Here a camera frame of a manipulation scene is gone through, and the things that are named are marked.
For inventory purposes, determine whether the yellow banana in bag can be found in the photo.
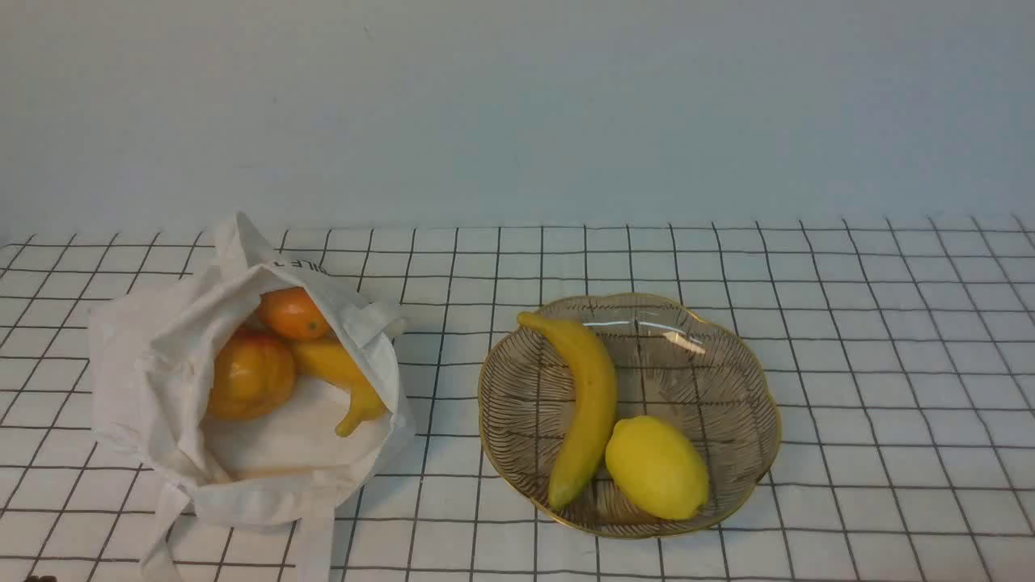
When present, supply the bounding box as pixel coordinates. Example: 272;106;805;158
288;338;388;438

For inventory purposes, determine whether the white canvas tote bag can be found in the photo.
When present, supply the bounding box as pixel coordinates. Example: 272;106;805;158
88;213;415;581

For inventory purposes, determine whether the white black-grid tablecloth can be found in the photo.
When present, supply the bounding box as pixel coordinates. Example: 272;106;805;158
1;217;1033;581

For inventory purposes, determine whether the yellow banana on plate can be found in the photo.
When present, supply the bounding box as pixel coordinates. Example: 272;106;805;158
518;312;618;512

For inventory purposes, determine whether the yellow lemon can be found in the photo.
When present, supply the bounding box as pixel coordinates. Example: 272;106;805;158
605;414;710;521

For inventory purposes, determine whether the small orange tangerine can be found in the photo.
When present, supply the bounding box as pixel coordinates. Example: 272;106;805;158
255;286;332;340

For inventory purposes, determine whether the large orange fruit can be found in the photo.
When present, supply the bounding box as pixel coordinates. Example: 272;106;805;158
206;328;297;421

